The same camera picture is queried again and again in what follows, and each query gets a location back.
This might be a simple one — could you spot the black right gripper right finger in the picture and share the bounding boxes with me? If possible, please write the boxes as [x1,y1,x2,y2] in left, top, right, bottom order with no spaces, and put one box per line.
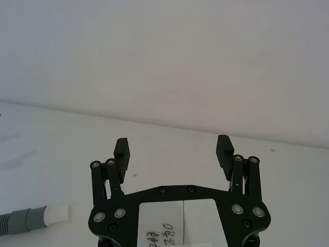
[216,134,264,203]

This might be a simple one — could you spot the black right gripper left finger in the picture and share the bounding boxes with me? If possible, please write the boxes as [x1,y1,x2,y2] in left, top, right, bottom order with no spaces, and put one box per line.
[89,138,131,207]

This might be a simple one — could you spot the white table cloth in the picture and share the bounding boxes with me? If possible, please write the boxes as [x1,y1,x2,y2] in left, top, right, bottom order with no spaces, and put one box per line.
[0,101,329,247]

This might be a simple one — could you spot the grey corrugated hose white tip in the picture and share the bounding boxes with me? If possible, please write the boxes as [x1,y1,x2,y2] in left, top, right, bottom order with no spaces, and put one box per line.
[0,203,74,236]

